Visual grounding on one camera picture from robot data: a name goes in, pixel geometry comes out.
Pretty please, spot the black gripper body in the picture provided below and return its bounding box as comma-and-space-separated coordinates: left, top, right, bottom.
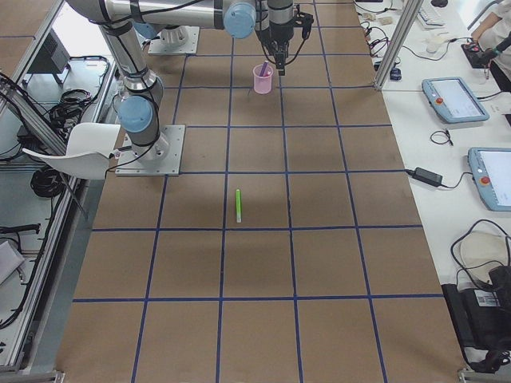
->
255, 1, 314, 58

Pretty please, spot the purple highlighter pen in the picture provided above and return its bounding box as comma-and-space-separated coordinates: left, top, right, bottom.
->
259, 61, 269, 77

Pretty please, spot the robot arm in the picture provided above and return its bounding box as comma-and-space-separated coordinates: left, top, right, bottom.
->
131, 1, 314, 76
68, 1, 256, 164

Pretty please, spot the pink mesh cup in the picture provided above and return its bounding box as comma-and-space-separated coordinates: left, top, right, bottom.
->
252, 64, 274, 94

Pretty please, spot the white paper cup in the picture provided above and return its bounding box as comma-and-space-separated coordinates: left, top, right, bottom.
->
426, 36, 445, 54

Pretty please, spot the small blue device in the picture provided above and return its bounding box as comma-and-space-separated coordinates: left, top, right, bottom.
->
390, 67, 402, 81

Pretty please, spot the white keyboard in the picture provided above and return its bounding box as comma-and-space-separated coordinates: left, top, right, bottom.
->
417, 1, 445, 30

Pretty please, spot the green highlighter pen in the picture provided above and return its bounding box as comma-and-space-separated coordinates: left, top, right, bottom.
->
235, 188, 242, 223

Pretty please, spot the black power adapter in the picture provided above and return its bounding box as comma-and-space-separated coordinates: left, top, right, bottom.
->
413, 167, 442, 188

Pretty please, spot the white plastic chair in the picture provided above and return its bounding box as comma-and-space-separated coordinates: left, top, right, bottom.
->
22, 122, 121, 180

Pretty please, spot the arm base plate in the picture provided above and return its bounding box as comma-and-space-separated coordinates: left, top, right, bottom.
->
149, 26, 200, 56
114, 125, 185, 176

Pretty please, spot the aluminium frame post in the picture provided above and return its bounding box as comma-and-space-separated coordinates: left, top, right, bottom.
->
374, 0, 422, 90

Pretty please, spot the teach pendant near post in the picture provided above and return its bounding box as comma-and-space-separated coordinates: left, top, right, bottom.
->
422, 77, 489, 124

